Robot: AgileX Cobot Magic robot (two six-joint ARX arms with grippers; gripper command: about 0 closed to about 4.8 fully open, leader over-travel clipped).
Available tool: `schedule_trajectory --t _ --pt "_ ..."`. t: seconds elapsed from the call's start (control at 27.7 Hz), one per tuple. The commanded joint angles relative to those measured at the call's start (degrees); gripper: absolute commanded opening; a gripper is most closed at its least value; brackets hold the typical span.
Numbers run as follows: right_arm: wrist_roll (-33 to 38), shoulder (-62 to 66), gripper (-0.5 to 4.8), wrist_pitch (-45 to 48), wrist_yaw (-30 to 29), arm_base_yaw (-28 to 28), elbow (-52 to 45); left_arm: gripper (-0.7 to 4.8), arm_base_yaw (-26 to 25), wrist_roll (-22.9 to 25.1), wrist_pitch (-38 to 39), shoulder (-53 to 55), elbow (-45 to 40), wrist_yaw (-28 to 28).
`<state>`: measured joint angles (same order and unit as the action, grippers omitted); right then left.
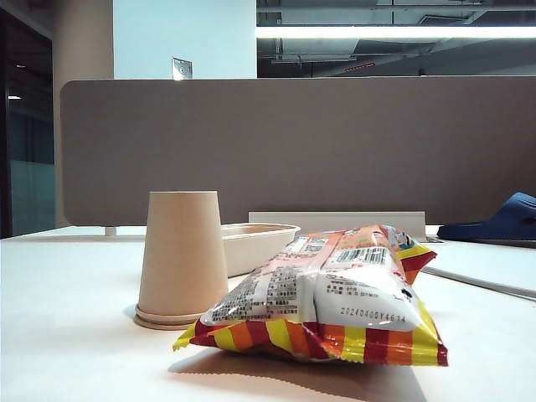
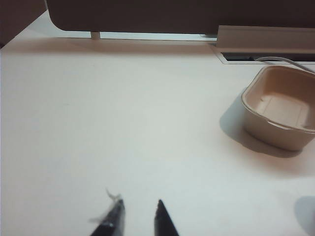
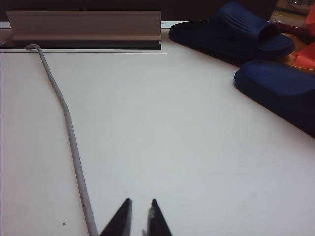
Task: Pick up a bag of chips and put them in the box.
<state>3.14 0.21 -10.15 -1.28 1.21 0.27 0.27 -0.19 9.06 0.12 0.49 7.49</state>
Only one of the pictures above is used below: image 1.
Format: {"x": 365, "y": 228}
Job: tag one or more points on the striped chips bag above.
{"x": 318, "y": 293}

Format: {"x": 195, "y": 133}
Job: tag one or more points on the beige paper pulp box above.
{"x": 255, "y": 247}

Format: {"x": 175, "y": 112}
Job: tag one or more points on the brown desk divider panel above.
{"x": 293, "y": 146}

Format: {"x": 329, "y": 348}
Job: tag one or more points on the upturned brown paper cup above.
{"x": 182, "y": 251}

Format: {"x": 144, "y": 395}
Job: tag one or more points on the white divider support foot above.
{"x": 111, "y": 231}

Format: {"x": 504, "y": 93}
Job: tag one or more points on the long ceiling light strip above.
{"x": 377, "y": 32}

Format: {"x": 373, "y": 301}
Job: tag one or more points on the navy blue slipper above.
{"x": 506, "y": 222}

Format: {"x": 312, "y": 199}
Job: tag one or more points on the shiny metal wall plate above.
{"x": 181, "y": 68}

